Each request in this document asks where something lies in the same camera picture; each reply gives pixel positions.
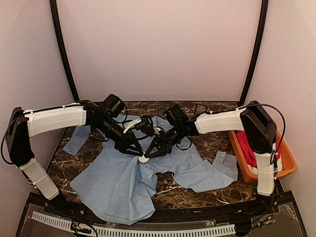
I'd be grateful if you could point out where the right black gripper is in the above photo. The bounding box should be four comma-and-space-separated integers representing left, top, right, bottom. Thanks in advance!
144, 123, 184, 158

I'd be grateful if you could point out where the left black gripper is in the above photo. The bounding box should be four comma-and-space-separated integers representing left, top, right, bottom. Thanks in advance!
94, 116, 144, 156

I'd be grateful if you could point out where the round floral brooch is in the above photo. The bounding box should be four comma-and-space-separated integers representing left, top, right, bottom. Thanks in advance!
138, 156, 150, 163

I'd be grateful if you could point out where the light blue shirt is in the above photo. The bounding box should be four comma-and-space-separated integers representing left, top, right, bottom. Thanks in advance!
70, 138, 238, 225

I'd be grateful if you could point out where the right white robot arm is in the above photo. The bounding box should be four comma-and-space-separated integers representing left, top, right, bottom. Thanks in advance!
138, 101, 281, 214

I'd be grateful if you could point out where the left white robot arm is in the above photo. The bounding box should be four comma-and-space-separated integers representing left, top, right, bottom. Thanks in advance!
0, 94, 143, 215

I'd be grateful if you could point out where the red garment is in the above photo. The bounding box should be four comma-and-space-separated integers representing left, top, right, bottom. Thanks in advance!
236, 132, 282, 167

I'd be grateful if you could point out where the white garment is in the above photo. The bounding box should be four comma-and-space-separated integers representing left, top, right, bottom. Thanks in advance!
247, 158, 283, 175

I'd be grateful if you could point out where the orange plastic basin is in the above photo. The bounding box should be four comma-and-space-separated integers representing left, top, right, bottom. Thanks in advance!
228, 131, 297, 183

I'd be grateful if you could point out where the white slotted cable duct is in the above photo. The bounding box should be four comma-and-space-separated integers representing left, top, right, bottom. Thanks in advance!
31, 211, 236, 236

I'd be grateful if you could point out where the black front rail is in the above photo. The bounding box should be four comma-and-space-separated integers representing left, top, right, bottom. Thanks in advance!
25, 191, 297, 229

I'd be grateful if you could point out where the left black frame post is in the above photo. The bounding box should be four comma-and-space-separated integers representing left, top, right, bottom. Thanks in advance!
49, 0, 79, 102

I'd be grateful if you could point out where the black frame post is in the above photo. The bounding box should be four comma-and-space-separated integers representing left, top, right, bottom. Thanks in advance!
49, 0, 79, 102
238, 0, 269, 105

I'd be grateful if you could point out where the right black frame post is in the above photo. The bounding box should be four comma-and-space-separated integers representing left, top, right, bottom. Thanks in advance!
238, 0, 269, 105

